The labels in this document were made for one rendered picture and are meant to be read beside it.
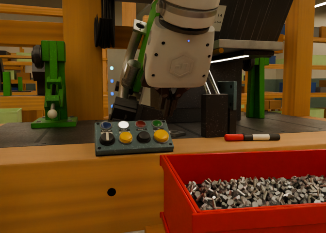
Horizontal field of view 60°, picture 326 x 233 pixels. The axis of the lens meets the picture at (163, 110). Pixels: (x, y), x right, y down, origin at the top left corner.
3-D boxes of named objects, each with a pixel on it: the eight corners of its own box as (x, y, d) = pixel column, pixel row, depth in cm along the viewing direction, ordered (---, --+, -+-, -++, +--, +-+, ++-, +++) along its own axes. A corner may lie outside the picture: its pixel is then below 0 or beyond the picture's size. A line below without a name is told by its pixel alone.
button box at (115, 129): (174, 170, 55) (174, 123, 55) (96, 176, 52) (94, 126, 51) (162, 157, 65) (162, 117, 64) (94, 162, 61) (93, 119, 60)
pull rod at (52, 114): (57, 118, 83) (56, 99, 82) (46, 119, 82) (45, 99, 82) (58, 116, 88) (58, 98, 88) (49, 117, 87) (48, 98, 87)
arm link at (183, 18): (162, 8, 35) (159, 31, 37) (227, 12, 37) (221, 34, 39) (150, -14, 41) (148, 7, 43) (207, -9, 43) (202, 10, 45)
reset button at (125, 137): (132, 143, 54) (133, 139, 53) (120, 144, 53) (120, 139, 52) (131, 134, 56) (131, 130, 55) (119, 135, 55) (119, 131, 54)
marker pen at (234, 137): (277, 139, 68) (277, 132, 68) (280, 141, 66) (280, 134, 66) (223, 140, 67) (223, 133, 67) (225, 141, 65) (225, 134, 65)
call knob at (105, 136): (114, 145, 53) (115, 140, 52) (100, 145, 52) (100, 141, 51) (113, 134, 55) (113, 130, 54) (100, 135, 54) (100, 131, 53)
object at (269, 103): (266, 110, 1105) (267, 91, 1098) (282, 112, 1030) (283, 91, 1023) (240, 111, 1063) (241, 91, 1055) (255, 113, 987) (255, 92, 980)
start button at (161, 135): (169, 142, 55) (170, 138, 55) (155, 143, 55) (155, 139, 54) (166, 132, 58) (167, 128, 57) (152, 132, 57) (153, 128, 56)
